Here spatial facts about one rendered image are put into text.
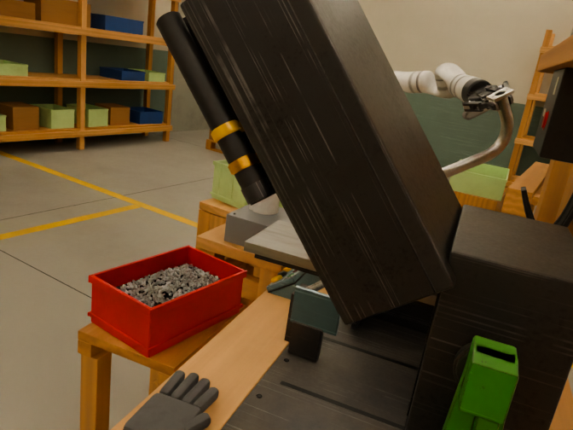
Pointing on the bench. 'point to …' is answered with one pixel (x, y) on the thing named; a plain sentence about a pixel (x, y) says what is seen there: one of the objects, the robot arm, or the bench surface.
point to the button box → (285, 287)
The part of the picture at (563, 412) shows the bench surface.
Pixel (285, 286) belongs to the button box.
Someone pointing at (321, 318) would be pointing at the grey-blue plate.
